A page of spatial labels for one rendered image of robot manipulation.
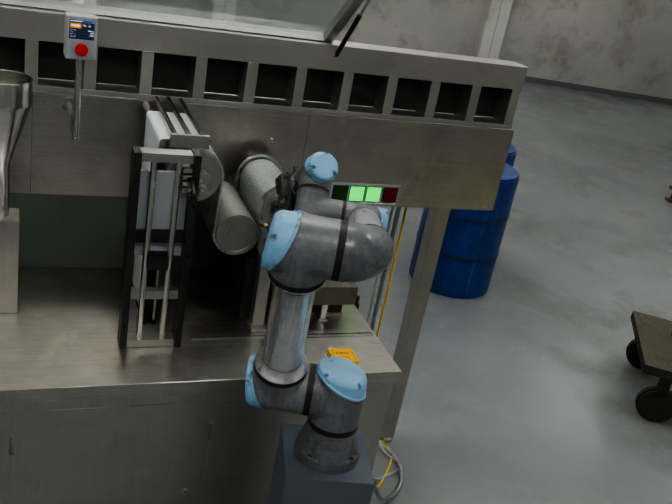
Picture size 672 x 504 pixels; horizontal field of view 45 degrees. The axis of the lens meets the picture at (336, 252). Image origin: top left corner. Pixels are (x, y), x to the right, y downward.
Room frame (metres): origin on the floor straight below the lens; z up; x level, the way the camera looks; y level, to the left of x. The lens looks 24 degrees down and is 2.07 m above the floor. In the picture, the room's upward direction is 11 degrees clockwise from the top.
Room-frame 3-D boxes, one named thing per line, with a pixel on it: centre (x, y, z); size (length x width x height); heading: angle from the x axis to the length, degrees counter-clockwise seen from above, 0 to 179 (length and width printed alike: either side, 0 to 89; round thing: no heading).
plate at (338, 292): (2.31, 0.07, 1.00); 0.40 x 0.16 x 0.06; 24
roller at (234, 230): (2.15, 0.33, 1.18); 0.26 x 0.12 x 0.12; 24
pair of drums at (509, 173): (4.91, -0.75, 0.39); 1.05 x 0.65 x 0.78; 8
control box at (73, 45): (1.89, 0.68, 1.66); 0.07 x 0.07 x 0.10; 26
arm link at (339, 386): (1.53, -0.06, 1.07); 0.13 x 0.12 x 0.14; 93
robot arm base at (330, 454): (1.53, -0.07, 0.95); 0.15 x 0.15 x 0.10
